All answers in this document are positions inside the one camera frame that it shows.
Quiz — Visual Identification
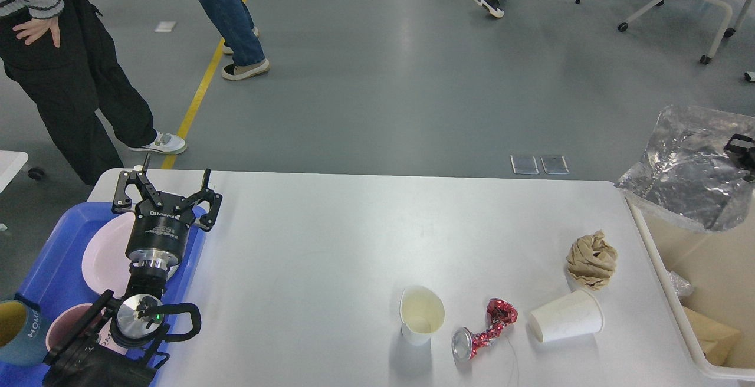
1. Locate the person in blue jeans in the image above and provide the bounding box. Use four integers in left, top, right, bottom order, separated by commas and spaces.
198, 0, 270, 81

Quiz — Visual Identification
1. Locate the crumpled brown paper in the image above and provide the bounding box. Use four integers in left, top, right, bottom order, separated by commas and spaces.
567, 230, 618, 291

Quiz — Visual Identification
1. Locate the white side table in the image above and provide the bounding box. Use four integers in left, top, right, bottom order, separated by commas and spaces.
0, 150, 29, 192

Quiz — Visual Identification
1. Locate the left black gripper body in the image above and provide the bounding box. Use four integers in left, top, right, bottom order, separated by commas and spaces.
125, 209, 196, 270

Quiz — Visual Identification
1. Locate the dark teal mug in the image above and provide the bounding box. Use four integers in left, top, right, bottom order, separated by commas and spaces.
1, 293, 51, 366

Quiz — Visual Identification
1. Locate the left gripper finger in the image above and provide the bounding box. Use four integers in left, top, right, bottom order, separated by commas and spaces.
171, 169, 223, 232
111, 154, 166, 217

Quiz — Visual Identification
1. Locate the left floor plate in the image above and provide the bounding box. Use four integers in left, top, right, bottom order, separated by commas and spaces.
510, 154, 540, 176

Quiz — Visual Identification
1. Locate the floor plate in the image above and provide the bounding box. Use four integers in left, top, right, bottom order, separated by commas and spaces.
510, 154, 540, 176
540, 154, 570, 175

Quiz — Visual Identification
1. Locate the person in grey sweater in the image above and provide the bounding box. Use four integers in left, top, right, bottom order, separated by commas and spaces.
1, 0, 186, 186

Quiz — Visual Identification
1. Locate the crushed red can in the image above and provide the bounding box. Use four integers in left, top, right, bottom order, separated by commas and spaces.
451, 297, 518, 362

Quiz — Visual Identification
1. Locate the right floor plate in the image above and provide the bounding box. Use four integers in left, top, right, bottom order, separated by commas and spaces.
540, 154, 570, 175

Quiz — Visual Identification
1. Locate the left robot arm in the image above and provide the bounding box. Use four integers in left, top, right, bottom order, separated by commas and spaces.
42, 158, 223, 386

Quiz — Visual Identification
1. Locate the pink mug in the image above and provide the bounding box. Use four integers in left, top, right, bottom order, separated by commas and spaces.
45, 303, 127, 355

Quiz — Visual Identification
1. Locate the large foil sheet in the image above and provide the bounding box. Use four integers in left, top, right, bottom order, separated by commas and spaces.
616, 105, 753, 233

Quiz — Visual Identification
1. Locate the blue plastic tray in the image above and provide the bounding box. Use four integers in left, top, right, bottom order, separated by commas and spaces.
1, 202, 206, 386

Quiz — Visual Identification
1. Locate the narrow foil sheet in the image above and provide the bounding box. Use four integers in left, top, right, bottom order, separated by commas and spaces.
667, 271, 695, 299

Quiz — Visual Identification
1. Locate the white paper cup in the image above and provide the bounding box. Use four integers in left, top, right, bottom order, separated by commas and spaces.
527, 288, 606, 342
399, 286, 445, 346

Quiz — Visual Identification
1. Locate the lying white paper cup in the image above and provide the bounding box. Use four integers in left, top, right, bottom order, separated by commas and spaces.
527, 288, 606, 342

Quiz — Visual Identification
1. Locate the pink plate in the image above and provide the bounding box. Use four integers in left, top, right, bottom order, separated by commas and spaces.
81, 213, 180, 296

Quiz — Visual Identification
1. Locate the beige plastic bin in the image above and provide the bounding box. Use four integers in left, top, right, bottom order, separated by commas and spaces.
628, 199, 754, 381

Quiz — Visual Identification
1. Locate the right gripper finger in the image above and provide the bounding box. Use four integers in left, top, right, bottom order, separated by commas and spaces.
723, 134, 754, 171

